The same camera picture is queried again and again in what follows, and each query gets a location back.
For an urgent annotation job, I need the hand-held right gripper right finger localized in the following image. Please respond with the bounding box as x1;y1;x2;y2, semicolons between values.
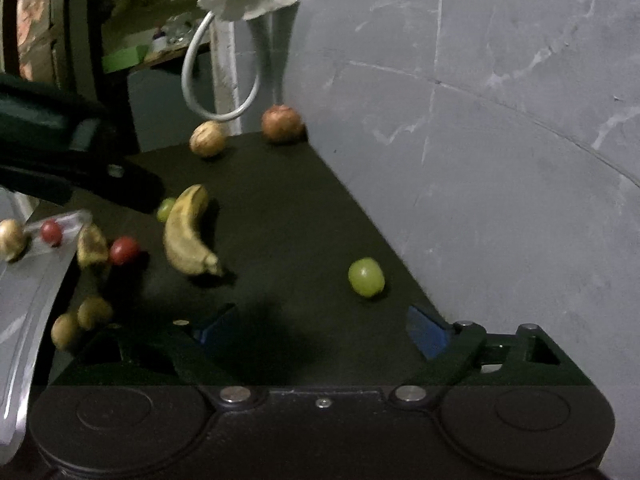
395;304;593;403

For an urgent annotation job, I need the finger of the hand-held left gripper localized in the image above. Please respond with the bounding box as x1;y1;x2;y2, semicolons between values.
0;147;165;215
0;72;108;153

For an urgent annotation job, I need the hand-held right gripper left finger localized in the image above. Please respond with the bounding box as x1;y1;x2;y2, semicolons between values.
75;302;256;397

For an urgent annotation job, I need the red cherry tomato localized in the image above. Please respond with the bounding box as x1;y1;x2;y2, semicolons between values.
40;220;64;247
109;236;142;267

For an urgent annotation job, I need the spotted yellow banana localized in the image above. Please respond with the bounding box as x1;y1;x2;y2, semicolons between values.
76;224;111;271

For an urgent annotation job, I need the brown walnut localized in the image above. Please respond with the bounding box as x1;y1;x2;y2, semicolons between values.
189;120;227;157
77;296;114;331
51;312;81;351

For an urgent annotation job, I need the silver metal tray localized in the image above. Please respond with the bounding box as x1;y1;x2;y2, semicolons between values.
0;187;93;463

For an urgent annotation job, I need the patterned framed panel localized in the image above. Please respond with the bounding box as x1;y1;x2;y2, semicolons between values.
0;0;58;81

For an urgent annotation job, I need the green box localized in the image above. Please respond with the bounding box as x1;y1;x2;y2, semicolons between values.
102;45;150;73

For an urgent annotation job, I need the pale round fruit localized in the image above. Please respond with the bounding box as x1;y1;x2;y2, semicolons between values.
0;219;28;263

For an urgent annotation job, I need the red brown apple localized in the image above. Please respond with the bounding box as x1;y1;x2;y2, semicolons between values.
261;104;305;144

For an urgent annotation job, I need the white cable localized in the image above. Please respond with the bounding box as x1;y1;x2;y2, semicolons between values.
181;10;261;122

